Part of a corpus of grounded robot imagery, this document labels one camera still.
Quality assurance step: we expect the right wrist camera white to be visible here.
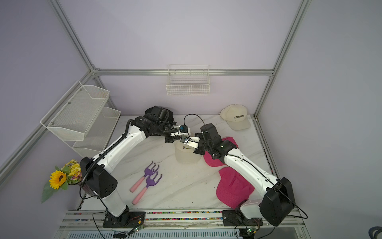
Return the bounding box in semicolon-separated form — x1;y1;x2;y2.
180;135;200;148

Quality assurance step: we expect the pink cap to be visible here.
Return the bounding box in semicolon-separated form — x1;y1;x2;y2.
216;167;255;209
203;136;239;168

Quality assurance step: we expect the white two-tier mesh shelf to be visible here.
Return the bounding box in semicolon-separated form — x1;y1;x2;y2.
40;81;120;157

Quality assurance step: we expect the purple pink garden fork upper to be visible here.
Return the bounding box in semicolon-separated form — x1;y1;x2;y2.
130;161;160;193

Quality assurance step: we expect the white wire wall basket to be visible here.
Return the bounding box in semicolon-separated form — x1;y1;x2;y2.
166;64;210;96

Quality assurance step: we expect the purple pink garden fork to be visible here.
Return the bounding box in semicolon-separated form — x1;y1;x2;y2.
130;161;160;193
132;172;162;205

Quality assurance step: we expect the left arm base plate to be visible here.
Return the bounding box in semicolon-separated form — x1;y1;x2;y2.
102;208;146;228

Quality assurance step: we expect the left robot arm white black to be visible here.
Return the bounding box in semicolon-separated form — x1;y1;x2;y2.
80;106;190;218

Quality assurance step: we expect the sunflower bouquet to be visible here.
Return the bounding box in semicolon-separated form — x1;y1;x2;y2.
40;159;83;204

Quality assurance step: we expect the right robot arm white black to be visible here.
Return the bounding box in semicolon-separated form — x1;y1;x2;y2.
195;123;296;227

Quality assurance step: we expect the aluminium front rail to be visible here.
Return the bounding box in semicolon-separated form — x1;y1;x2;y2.
54;209;310;239

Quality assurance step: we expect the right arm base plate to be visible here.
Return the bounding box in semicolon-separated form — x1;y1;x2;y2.
222;210;263;227

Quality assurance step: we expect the purple pink garden fork lower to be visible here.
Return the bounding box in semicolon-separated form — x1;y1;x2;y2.
132;172;162;205

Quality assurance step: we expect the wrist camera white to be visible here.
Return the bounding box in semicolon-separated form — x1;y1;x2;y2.
174;125;190;136
180;135;200;148

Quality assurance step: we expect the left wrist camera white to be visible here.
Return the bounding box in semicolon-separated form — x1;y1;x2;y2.
174;125;190;136

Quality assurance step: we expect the cream Colorado cap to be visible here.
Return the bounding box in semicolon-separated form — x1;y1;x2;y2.
219;104;250;130
174;141;202;164

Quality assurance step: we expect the black cap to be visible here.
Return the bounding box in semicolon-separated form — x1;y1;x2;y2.
144;106;174;122

